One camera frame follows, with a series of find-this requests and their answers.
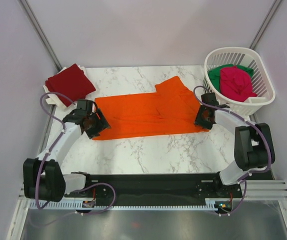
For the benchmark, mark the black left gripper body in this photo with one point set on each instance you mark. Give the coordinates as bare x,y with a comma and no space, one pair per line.
95,125

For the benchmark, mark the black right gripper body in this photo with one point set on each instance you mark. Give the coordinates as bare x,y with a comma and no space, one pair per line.
200,119

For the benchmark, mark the orange t shirt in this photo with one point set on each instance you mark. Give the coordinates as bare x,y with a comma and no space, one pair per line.
170,110

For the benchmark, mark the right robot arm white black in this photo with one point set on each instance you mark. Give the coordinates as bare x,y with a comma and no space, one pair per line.
253,146

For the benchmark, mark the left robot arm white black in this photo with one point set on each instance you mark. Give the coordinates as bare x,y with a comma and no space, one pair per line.
42,176

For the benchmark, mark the folded dark red t shirt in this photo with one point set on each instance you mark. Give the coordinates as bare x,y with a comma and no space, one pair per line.
72,83

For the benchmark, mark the folded white t shirt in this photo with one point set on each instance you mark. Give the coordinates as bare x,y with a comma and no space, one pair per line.
53,99

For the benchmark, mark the green t shirt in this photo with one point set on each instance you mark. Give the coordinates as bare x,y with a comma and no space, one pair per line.
214,74

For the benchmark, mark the magenta t shirt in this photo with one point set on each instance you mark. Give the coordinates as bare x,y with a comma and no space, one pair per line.
235,83

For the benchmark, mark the white plastic laundry basket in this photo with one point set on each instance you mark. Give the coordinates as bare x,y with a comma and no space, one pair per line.
261,83

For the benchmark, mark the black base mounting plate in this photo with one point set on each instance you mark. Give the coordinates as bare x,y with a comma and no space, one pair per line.
166,189

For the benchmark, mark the white slotted cable duct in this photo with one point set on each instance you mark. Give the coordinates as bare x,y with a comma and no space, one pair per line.
87,205

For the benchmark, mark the aluminium rail frame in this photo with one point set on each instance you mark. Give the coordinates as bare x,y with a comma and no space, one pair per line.
255,187

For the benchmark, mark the metal corner post left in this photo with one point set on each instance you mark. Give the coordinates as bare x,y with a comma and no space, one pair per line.
40,32

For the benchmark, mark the metal corner post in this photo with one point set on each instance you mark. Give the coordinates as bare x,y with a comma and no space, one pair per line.
40,32
265,23

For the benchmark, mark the metal corner post right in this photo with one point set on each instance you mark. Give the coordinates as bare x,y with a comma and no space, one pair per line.
265,23

